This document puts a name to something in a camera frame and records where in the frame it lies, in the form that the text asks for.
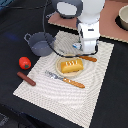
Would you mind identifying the fork with wooden handle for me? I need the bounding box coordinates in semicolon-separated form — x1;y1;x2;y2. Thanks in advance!
45;70;85;88

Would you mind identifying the brown toy sausage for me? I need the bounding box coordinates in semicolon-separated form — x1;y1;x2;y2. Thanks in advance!
17;72;36;86

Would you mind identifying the knife with wooden handle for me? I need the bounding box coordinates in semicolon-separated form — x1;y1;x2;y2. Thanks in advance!
58;48;98;63

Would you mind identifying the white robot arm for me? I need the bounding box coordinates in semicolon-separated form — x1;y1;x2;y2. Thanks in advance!
57;0;105;54

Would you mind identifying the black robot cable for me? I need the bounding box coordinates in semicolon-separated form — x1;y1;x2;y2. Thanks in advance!
42;0;100;58

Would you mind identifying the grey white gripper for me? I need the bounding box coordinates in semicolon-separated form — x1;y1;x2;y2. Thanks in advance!
78;22;100;54

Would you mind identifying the white woven placemat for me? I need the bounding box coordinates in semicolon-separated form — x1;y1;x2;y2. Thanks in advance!
12;30;115;128

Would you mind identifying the yellow toy bread loaf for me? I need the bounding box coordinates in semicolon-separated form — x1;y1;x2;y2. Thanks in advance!
61;59;84;73

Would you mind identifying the round wooden plate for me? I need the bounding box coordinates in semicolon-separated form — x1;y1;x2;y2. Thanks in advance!
55;57;83;77

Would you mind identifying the red toy tomato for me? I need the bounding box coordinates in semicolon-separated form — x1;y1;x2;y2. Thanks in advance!
19;57;31;70

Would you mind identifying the beige bowl on stove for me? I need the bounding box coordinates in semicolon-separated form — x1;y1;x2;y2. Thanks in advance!
119;5;128;30

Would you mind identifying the white toy fish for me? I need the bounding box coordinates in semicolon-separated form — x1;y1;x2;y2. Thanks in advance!
73;43;82;50

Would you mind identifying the grey saucepan on stove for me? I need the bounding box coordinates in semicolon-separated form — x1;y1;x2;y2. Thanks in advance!
51;0;83;19

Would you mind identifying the grey pot with handles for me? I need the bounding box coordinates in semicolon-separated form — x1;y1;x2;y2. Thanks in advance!
24;32;55;57

